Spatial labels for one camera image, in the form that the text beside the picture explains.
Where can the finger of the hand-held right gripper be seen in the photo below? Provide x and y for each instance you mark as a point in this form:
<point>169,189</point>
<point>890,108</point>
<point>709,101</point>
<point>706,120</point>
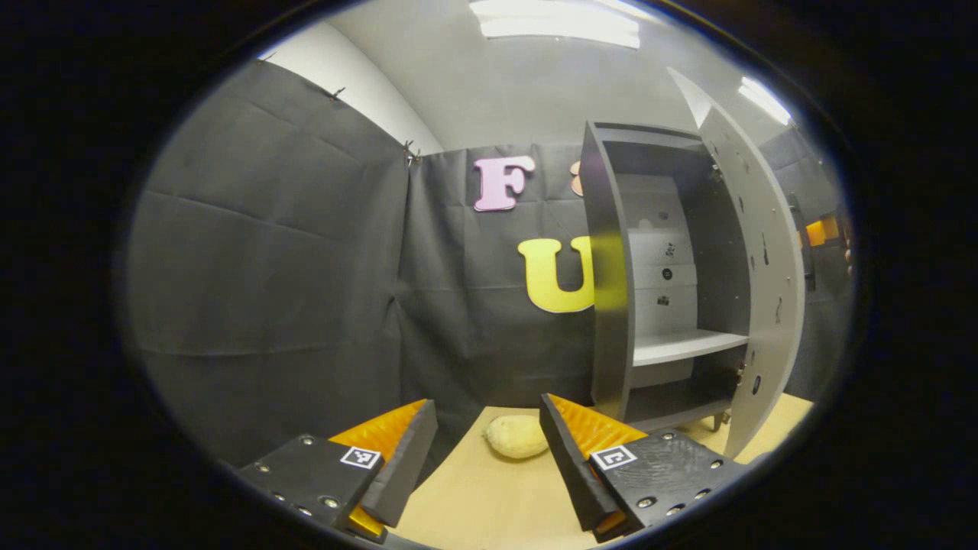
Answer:
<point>817,233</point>

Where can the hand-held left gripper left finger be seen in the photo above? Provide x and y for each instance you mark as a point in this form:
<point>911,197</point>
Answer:
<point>405,466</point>

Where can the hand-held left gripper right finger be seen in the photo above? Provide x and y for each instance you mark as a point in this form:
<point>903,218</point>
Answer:
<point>571,473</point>

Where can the grey cabinet door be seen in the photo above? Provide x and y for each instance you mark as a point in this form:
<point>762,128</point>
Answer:
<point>775,344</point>

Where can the dark grey cabinet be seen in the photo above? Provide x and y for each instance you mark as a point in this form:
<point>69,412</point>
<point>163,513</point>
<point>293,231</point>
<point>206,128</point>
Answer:
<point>611,344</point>

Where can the white cabinet shelf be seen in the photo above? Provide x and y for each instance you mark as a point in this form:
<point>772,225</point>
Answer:
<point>680,345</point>

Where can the small ceiling light panel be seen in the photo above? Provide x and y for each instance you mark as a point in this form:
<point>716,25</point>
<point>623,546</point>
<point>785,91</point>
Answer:
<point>764,99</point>

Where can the black backdrop cloth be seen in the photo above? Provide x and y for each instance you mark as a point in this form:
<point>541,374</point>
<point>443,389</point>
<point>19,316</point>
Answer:
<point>267,267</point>

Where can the large ceiling light panel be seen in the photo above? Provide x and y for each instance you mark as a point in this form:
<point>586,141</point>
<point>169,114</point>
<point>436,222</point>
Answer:
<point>558,23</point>

